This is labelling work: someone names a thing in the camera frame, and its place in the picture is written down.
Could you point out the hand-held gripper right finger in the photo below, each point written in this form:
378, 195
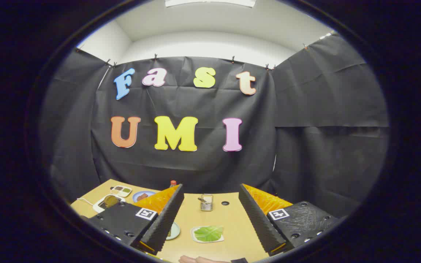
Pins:
256, 215

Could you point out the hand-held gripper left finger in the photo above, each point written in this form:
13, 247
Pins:
166, 215

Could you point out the green lettuce leaf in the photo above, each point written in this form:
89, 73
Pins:
208, 233

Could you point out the toasted bread slice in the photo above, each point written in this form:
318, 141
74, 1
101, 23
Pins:
111, 201

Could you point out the pale green plate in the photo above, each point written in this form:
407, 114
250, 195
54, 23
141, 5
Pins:
175, 231

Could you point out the blue plate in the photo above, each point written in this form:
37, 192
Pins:
148, 194

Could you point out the brown meat patty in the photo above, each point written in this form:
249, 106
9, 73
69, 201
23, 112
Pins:
141, 197

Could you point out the clear plastic bottle red cap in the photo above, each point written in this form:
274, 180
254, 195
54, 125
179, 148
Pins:
173, 183

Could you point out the small white plate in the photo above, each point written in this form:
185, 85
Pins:
193, 235

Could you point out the white divided seasoning tray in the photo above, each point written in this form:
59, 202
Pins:
121, 191

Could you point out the black backdrop cloth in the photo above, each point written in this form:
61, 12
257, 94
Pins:
196, 168

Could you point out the white toaster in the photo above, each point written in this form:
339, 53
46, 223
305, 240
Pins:
99, 204

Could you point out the ceiling light panel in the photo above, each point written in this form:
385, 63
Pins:
210, 3

